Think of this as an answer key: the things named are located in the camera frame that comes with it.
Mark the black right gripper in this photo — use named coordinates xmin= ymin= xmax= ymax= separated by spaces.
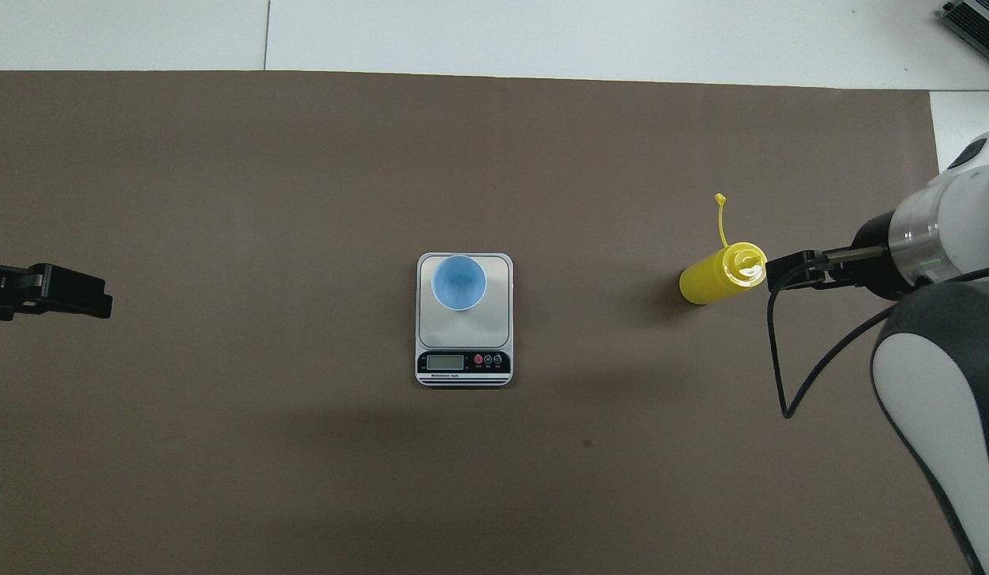
xmin=765 ymin=209 xmax=917 ymax=302

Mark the grey ribbed metal device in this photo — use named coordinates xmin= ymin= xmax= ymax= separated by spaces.
xmin=940 ymin=0 xmax=989 ymax=77

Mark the brown table mat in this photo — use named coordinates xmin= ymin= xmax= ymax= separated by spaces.
xmin=0 ymin=70 xmax=987 ymax=575

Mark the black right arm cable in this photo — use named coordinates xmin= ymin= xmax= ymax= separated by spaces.
xmin=766 ymin=244 xmax=989 ymax=421

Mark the silver digital kitchen scale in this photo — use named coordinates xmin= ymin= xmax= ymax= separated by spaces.
xmin=415 ymin=252 xmax=514 ymax=389

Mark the yellow squeeze bottle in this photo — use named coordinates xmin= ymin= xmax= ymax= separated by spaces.
xmin=678 ymin=192 xmax=769 ymax=307

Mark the light blue paper cup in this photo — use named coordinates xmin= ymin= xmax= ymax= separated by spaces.
xmin=431 ymin=254 xmax=488 ymax=312

